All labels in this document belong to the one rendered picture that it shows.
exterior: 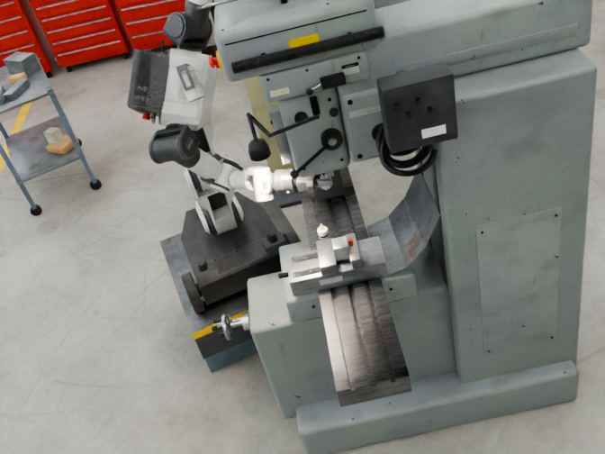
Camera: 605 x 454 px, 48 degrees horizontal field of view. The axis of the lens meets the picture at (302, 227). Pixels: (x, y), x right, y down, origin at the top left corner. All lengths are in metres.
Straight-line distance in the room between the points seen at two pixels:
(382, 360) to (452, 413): 0.89
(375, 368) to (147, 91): 1.24
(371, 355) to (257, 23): 1.08
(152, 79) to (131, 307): 1.93
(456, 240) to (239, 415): 1.47
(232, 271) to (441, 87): 1.59
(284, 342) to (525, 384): 1.02
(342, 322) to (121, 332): 1.94
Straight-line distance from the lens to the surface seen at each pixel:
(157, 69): 2.53
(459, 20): 2.16
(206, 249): 3.39
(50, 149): 5.35
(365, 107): 2.19
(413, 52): 2.16
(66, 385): 3.93
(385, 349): 2.27
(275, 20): 2.04
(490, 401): 3.06
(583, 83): 2.27
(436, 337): 2.88
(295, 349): 2.79
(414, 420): 3.04
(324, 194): 2.87
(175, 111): 2.51
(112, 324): 4.11
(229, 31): 2.04
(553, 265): 2.68
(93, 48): 7.29
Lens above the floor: 2.63
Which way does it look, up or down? 38 degrees down
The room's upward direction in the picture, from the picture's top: 15 degrees counter-clockwise
